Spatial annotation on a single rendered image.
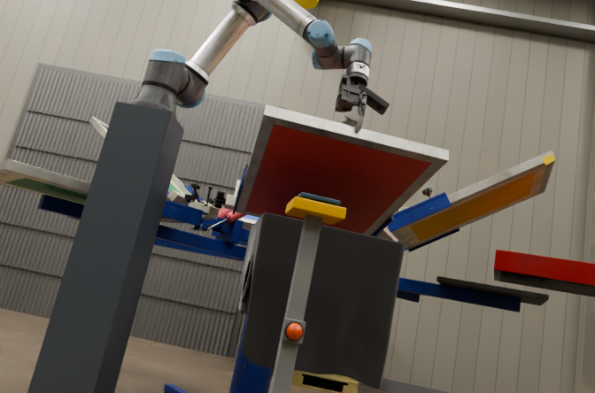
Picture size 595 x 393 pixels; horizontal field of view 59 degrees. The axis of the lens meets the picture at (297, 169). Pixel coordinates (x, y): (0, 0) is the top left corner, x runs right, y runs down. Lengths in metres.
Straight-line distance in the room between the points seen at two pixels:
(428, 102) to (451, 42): 0.85
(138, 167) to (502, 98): 5.59
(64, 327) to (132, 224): 0.34
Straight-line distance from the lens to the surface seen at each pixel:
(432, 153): 1.65
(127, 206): 1.63
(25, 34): 7.62
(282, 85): 6.43
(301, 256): 1.27
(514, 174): 2.49
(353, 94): 1.65
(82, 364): 1.65
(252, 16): 1.95
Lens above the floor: 0.72
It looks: 14 degrees up
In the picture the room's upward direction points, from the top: 12 degrees clockwise
